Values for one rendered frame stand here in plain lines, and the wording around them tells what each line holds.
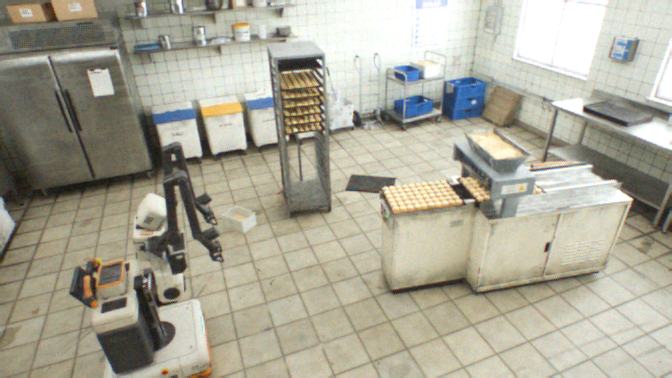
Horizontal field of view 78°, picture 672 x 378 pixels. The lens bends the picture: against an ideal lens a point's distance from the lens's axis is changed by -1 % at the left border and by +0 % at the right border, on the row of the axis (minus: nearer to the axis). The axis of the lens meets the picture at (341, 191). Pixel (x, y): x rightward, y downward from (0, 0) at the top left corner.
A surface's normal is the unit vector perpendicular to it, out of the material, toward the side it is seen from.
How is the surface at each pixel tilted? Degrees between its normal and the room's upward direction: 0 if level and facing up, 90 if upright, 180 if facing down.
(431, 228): 90
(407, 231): 90
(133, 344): 90
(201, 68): 90
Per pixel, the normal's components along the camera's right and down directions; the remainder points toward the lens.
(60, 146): 0.37, 0.47
